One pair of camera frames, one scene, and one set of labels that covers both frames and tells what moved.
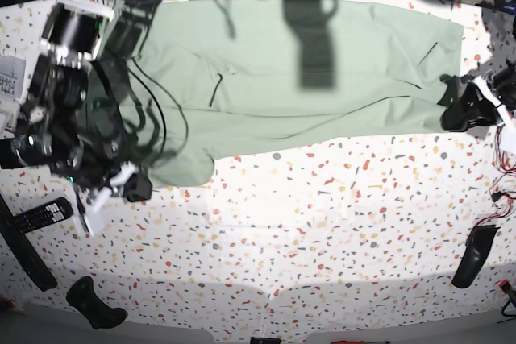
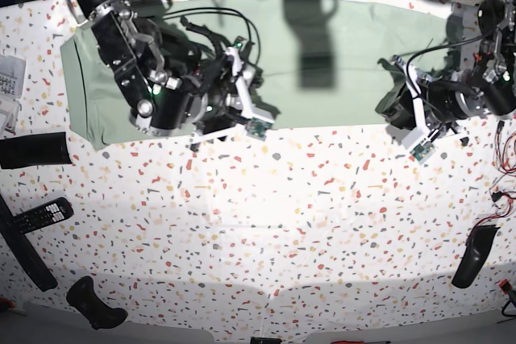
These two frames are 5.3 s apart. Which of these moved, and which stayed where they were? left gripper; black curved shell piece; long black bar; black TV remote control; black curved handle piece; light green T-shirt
Moved: light green T-shirt; left gripper
Stayed: long black bar; black curved shell piece; black TV remote control; black curved handle piece
